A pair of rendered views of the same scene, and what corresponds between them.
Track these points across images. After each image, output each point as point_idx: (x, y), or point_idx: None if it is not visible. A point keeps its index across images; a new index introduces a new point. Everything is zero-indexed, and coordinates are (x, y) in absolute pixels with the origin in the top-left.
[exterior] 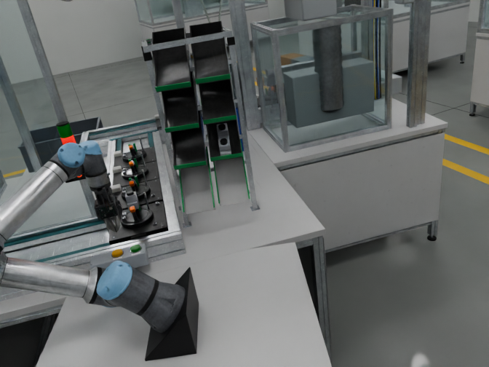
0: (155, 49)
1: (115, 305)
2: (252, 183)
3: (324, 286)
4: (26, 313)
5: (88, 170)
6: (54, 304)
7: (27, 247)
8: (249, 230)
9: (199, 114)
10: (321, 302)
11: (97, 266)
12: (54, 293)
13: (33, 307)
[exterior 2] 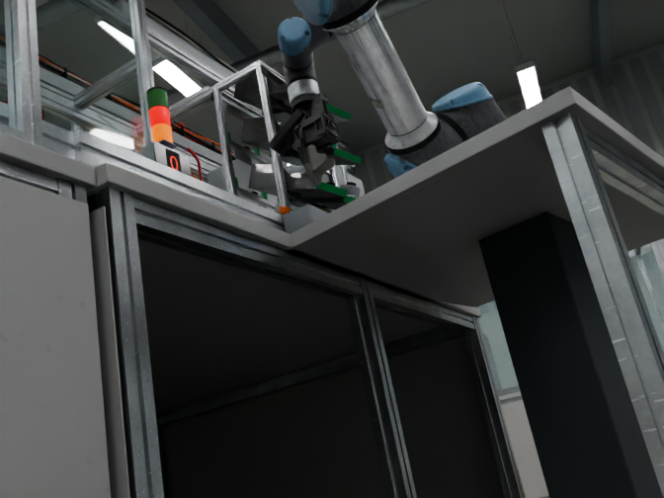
0: (269, 69)
1: (473, 130)
2: None
3: (500, 407)
4: (241, 227)
5: (311, 66)
6: (276, 236)
7: None
8: None
9: (294, 173)
10: (506, 438)
11: (316, 208)
12: (405, 88)
13: (251, 223)
